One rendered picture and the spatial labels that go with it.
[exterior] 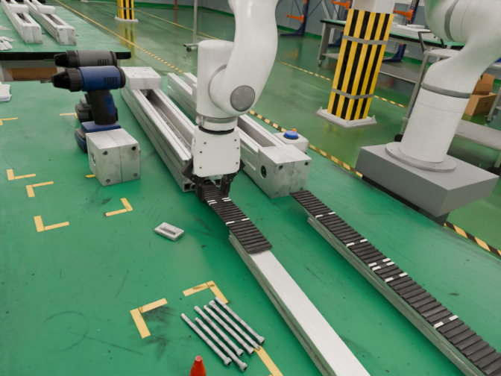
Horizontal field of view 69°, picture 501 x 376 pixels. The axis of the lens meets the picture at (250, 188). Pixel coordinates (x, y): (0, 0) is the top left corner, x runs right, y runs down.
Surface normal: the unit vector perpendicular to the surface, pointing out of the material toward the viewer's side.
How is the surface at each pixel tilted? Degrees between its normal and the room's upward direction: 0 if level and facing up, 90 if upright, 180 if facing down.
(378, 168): 90
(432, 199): 90
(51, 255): 0
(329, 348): 0
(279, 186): 90
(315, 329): 0
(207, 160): 90
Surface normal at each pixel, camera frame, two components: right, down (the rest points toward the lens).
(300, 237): 0.11, -0.87
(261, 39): 0.55, -0.04
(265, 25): 0.62, -0.26
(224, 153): 0.45, 0.48
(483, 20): -0.87, 0.03
